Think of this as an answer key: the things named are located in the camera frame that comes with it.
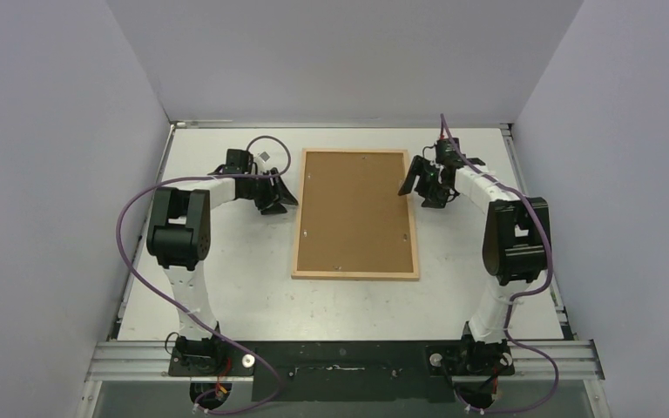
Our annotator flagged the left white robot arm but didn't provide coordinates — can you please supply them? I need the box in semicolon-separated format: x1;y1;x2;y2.
146;149;298;375

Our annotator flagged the aluminium rail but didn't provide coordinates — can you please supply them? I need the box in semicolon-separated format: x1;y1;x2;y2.
86;340;605;381

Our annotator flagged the wooden picture frame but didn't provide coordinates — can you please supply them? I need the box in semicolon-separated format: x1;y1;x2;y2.
290;147;421;283

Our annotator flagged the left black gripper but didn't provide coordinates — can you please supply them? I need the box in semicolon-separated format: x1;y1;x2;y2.
242;169;297;215

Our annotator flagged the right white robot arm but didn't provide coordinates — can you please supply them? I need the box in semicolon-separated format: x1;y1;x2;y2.
398;138;550;375

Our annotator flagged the brown cardboard backing board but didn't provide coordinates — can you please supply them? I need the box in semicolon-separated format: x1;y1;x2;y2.
298;152;416;274

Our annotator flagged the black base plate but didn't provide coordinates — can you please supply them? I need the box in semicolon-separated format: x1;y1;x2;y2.
168;337;515;409

